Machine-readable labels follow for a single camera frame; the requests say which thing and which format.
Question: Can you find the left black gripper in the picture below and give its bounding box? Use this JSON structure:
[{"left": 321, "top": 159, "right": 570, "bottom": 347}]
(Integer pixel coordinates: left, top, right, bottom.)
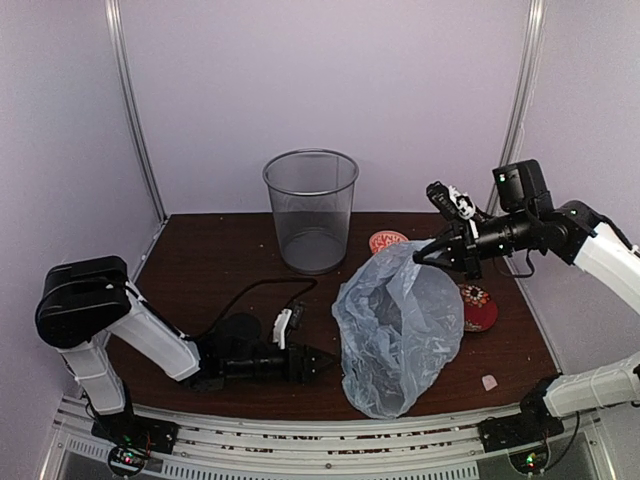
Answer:
[{"left": 223, "top": 338, "right": 340, "bottom": 383}]

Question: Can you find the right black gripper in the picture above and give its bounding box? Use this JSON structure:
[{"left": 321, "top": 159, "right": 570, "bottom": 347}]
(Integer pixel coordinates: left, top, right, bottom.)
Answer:
[{"left": 412, "top": 207, "right": 534, "bottom": 281}]

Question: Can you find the light blue plastic trash bag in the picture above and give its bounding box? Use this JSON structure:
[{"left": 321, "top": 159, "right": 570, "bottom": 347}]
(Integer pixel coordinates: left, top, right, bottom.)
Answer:
[{"left": 331, "top": 240, "right": 464, "bottom": 420}]

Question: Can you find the grey mesh trash bin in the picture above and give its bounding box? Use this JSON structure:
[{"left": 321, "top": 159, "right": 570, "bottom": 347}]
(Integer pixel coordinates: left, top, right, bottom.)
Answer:
[{"left": 262, "top": 148, "right": 359, "bottom": 275}]

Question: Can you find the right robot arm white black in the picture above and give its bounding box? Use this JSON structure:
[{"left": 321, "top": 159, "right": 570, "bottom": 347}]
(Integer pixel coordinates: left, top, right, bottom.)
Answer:
[{"left": 413, "top": 159, "right": 639, "bottom": 442}]

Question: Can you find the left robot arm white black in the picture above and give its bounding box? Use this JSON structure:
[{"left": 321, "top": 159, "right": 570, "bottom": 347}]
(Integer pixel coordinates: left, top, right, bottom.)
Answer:
[{"left": 35, "top": 256, "right": 336, "bottom": 444}]

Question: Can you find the orange white patterned bowl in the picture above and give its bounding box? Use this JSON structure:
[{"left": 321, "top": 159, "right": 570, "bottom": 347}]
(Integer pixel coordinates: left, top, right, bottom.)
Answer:
[{"left": 368, "top": 230, "right": 408, "bottom": 254}]

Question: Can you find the red floral overturned bowl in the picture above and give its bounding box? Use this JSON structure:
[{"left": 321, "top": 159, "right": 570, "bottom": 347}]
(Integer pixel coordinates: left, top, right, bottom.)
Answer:
[{"left": 459, "top": 283, "right": 498, "bottom": 333}]

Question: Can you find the small pink paper scrap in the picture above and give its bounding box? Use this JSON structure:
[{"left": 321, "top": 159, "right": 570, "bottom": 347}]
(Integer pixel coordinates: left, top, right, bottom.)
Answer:
[{"left": 481, "top": 374, "right": 498, "bottom": 391}]

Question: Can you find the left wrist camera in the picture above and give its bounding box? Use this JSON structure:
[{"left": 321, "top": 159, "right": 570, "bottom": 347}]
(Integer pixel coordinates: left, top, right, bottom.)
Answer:
[{"left": 271, "top": 301, "right": 305, "bottom": 350}]

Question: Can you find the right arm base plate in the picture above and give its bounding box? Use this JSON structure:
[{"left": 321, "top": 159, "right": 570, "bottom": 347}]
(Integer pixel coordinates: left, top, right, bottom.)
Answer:
[{"left": 477, "top": 413, "right": 564, "bottom": 453}]

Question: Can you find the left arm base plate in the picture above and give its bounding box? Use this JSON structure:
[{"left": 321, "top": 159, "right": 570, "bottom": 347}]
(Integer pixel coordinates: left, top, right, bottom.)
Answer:
[{"left": 91, "top": 415, "right": 179, "bottom": 454}]

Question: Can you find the right aluminium frame post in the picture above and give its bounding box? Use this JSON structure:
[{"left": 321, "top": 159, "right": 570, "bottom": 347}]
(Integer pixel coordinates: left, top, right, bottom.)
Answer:
[{"left": 488, "top": 0, "right": 545, "bottom": 202}]

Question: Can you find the aluminium frame post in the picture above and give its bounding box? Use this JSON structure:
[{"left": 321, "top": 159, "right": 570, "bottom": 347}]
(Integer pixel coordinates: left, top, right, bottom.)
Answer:
[
  {"left": 104, "top": 0, "right": 168, "bottom": 224},
  {"left": 488, "top": 0, "right": 545, "bottom": 202}
]

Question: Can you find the left aluminium frame post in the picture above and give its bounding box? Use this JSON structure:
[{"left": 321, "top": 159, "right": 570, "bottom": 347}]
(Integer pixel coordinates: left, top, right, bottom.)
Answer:
[{"left": 104, "top": 0, "right": 168, "bottom": 224}]

